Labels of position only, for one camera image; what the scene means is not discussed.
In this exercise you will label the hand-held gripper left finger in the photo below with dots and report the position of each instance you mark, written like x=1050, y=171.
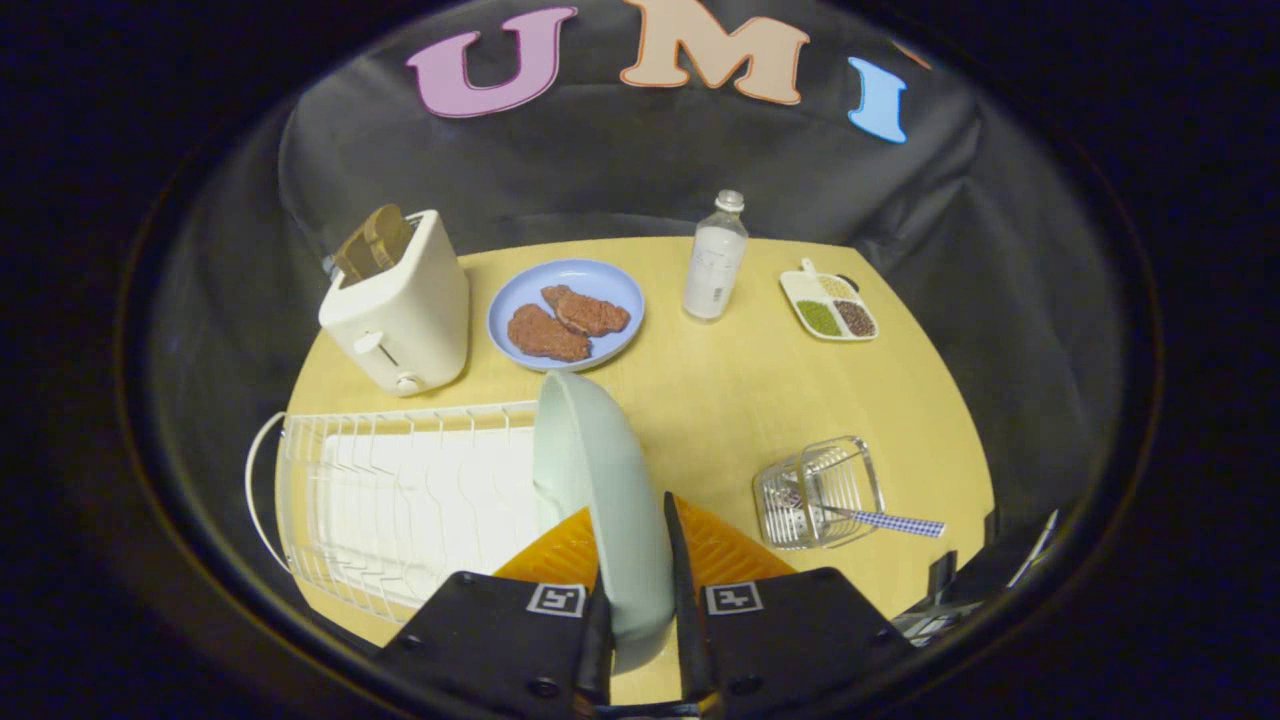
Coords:
x=596, y=640

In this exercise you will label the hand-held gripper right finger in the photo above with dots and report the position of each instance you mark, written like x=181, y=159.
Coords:
x=683, y=600

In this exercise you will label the pale green plate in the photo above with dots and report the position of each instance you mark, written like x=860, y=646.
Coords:
x=610, y=500

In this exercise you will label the light blue plate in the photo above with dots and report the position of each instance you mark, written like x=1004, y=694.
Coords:
x=605, y=285

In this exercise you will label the brown meat patty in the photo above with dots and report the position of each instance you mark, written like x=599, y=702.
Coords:
x=546, y=334
x=588, y=311

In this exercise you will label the white divided tray with beans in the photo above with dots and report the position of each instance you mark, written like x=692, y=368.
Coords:
x=828, y=305

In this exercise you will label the white plastic bottle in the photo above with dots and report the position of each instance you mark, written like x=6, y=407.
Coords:
x=714, y=265

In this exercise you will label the cream white toaster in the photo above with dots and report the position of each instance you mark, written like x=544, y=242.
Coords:
x=405, y=320

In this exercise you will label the black backdrop cloth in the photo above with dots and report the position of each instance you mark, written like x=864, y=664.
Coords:
x=600, y=170

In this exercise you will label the brown toast slice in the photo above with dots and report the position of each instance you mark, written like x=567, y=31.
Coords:
x=372, y=243

